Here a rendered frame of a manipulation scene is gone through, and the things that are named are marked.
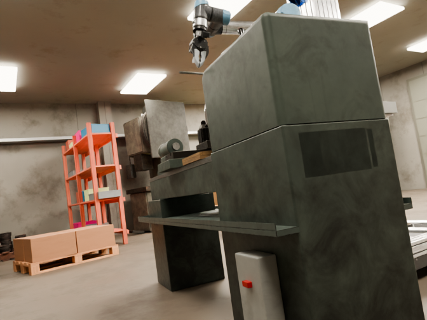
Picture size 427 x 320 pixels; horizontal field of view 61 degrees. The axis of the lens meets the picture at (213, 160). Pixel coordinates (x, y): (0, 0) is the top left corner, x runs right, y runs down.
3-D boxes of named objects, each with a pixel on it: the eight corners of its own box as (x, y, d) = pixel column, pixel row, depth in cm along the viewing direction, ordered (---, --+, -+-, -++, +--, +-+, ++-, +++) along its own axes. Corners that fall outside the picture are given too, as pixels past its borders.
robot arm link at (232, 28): (276, 23, 220) (200, 22, 204) (285, 14, 210) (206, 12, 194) (279, 42, 219) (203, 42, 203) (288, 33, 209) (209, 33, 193)
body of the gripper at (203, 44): (202, 57, 187) (203, 35, 189) (208, 50, 179) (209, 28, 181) (188, 54, 184) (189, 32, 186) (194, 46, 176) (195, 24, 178)
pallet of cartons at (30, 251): (100, 251, 564) (96, 224, 568) (122, 254, 495) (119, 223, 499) (12, 270, 490) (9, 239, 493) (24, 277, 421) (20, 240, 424)
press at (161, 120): (180, 223, 923) (166, 108, 949) (206, 223, 804) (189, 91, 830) (118, 234, 840) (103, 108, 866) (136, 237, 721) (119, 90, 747)
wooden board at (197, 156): (258, 153, 207) (257, 146, 207) (200, 159, 192) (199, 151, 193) (235, 160, 234) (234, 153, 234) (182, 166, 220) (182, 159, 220)
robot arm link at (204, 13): (212, -1, 183) (196, -5, 181) (211, 19, 181) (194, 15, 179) (207, 7, 191) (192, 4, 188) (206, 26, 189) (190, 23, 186)
